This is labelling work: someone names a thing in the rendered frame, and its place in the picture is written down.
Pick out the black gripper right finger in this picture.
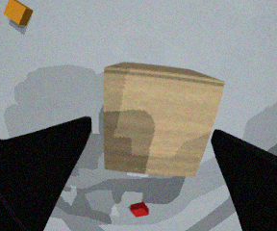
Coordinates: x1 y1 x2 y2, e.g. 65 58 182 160
212 130 277 231

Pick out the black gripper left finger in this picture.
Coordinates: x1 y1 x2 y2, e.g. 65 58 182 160
0 116 92 231

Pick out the orange block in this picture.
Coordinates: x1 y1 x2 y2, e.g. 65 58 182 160
3 0 33 26

